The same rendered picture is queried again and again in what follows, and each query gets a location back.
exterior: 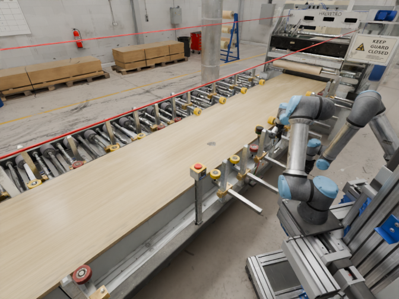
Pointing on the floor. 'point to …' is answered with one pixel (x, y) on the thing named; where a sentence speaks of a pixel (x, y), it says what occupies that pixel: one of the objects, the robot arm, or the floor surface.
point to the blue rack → (231, 41)
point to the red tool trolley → (196, 41)
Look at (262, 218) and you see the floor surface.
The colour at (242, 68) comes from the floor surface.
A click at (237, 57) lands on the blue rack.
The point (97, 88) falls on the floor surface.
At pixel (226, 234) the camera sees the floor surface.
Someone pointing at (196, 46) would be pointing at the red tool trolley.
